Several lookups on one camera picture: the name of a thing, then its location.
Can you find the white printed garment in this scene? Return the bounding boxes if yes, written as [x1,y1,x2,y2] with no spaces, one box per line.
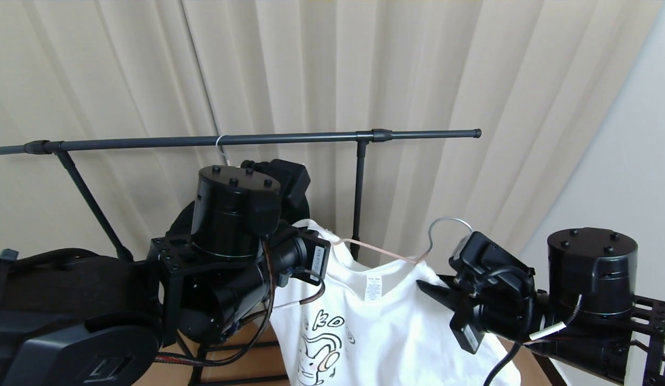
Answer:
[269,219,523,386]

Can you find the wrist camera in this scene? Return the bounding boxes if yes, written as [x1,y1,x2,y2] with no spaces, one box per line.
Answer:
[449,232,536,301]
[240,159,311,211]

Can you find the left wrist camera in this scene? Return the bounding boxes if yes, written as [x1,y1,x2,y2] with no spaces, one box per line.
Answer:
[240,159,311,211]

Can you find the black clothes rack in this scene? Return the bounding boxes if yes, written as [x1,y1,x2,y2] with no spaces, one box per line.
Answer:
[0,129,482,386]

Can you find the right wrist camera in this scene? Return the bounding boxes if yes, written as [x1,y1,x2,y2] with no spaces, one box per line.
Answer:
[449,232,536,301]

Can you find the beige curtain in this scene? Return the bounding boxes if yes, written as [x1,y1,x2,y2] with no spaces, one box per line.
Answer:
[0,0,665,322]

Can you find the pink clothes hanger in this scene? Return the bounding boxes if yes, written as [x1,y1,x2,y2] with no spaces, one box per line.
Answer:
[332,216,475,264]
[214,134,231,167]

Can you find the black shorts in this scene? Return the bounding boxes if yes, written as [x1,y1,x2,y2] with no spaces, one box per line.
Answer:
[165,185,311,253]

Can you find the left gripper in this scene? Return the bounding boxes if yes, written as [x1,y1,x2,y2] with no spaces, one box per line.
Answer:
[180,229,331,343]

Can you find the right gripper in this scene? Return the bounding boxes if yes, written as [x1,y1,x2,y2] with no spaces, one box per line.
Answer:
[417,274,548,354]

